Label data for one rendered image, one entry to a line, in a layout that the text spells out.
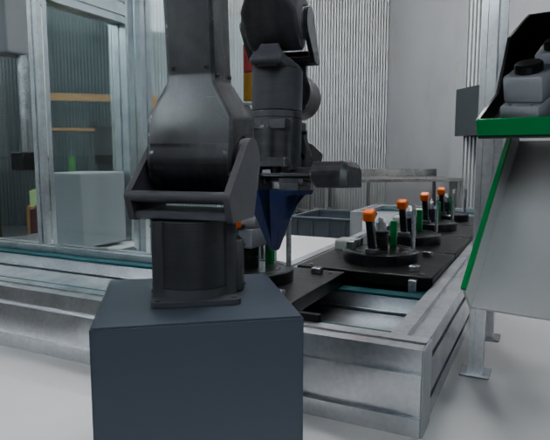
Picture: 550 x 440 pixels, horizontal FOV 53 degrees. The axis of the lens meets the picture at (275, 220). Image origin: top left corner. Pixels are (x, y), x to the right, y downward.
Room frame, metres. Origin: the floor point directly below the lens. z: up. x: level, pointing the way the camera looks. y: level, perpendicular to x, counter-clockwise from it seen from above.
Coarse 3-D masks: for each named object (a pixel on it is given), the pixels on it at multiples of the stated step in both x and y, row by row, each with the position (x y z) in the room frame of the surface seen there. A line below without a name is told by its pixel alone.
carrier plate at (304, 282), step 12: (300, 276) 0.88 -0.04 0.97; (312, 276) 0.88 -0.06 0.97; (324, 276) 0.88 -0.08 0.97; (336, 276) 0.88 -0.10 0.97; (288, 288) 0.80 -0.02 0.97; (300, 288) 0.80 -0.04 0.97; (312, 288) 0.80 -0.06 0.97; (324, 288) 0.83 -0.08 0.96; (300, 300) 0.75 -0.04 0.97; (312, 300) 0.79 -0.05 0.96
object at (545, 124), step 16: (528, 16) 0.82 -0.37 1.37; (544, 16) 0.82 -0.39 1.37; (512, 32) 0.76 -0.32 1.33; (528, 32) 0.82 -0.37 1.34; (544, 32) 0.83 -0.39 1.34; (512, 48) 0.75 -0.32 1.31; (528, 48) 0.83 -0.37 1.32; (512, 64) 0.76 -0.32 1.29; (496, 96) 0.70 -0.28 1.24; (496, 112) 0.70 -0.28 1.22; (480, 128) 0.64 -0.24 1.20; (496, 128) 0.63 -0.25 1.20; (512, 128) 0.62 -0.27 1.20; (528, 128) 0.61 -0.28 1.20; (544, 128) 0.61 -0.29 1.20
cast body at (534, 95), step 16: (528, 64) 0.62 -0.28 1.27; (544, 64) 0.64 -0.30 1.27; (512, 80) 0.63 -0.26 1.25; (528, 80) 0.61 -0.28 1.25; (544, 80) 0.61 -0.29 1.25; (512, 96) 0.63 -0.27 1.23; (528, 96) 0.62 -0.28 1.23; (544, 96) 0.61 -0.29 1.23; (512, 112) 0.63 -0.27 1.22; (528, 112) 0.61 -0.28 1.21; (544, 112) 0.62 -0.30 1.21
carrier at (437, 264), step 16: (384, 224) 1.02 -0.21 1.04; (336, 240) 1.15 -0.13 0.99; (352, 240) 1.04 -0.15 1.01; (384, 240) 1.02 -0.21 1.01; (320, 256) 1.06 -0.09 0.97; (336, 256) 1.06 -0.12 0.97; (352, 256) 0.99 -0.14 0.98; (368, 256) 0.97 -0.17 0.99; (384, 256) 0.96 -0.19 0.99; (400, 256) 0.96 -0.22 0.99; (416, 256) 1.00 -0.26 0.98; (432, 256) 1.06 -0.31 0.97; (448, 256) 1.06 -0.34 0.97; (352, 272) 0.93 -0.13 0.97; (368, 272) 0.92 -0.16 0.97; (384, 272) 0.91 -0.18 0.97; (400, 272) 0.91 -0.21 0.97; (416, 272) 0.91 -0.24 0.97; (432, 272) 0.91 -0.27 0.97
